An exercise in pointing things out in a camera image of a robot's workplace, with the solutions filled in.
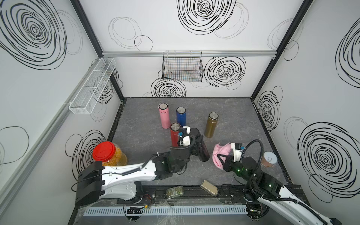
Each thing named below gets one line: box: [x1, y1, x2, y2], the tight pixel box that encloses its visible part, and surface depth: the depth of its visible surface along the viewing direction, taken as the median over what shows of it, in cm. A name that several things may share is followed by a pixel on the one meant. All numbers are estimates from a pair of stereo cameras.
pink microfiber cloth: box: [212, 142, 232, 170], surface depth 75 cm
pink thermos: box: [157, 102, 171, 130], surface depth 89 cm
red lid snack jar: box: [92, 141, 128, 167], surface depth 74 cm
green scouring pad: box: [166, 185, 184, 199], surface depth 74 cm
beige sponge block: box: [200, 179, 219, 196], surface depth 75 cm
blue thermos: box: [176, 105, 187, 127], surface depth 87 cm
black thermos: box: [190, 127, 210, 162], surface depth 75 cm
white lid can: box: [261, 151, 278, 168], surface depth 84 cm
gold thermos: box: [204, 111, 219, 139], surface depth 86 cm
